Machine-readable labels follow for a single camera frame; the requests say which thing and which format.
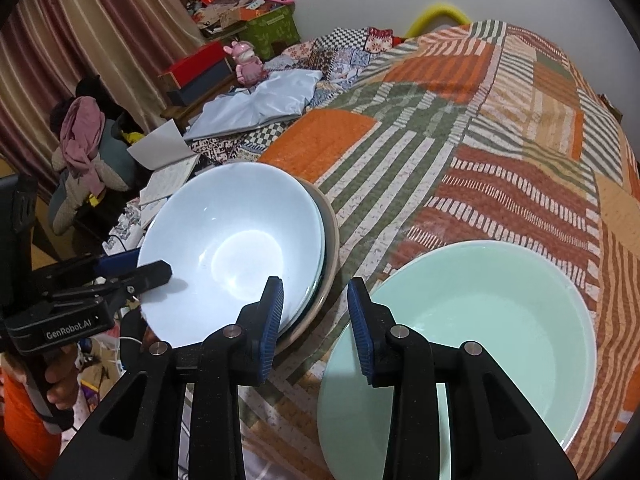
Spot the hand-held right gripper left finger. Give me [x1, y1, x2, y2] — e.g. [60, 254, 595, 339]
[50, 276, 285, 480]

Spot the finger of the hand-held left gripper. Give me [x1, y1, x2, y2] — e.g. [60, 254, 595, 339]
[46, 259, 173, 307]
[32, 249, 142, 292]

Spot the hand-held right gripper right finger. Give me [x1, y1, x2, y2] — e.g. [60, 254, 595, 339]
[347, 277, 578, 480]

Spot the pink bowl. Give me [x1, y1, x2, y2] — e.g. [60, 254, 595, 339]
[272, 180, 342, 358]

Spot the white bowl with dark spots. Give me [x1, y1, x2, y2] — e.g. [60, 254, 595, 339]
[136, 161, 326, 348]

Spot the green bowl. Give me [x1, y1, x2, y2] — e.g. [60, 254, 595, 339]
[316, 240, 599, 480]

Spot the person's left hand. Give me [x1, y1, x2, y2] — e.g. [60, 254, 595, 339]
[42, 344, 84, 412]

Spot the open white notebook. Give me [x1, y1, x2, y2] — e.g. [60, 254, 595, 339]
[137, 160, 202, 207]

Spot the grey stuffed cushion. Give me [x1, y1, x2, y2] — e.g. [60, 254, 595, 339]
[47, 110, 147, 237]

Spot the white paper sheet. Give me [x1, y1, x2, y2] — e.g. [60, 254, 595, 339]
[126, 119, 202, 172]

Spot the pink cloth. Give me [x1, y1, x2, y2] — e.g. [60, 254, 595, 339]
[60, 96, 107, 196]

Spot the black clothing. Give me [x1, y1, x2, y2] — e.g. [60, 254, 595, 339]
[50, 75, 127, 131]

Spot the dark grey box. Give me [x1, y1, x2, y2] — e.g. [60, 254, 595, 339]
[167, 62, 237, 107]

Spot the light blue cloth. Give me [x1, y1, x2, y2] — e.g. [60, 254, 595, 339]
[184, 69, 324, 142]

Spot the red box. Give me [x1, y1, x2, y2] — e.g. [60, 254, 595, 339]
[158, 41, 229, 92]

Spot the striped patchwork blanket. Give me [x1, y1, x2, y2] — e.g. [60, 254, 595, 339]
[185, 19, 640, 480]

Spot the pink toy figure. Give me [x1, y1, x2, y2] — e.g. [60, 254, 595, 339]
[223, 40, 269, 84]

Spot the striped brown curtain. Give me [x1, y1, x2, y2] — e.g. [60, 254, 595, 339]
[0, 0, 212, 187]

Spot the pile of papers and packets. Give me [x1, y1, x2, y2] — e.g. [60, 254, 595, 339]
[187, 0, 267, 37]

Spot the checked patchwork quilt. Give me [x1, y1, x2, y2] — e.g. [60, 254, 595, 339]
[190, 26, 407, 162]

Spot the yellow foam tube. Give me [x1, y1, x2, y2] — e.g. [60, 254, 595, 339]
[405, 2, 473, 39]

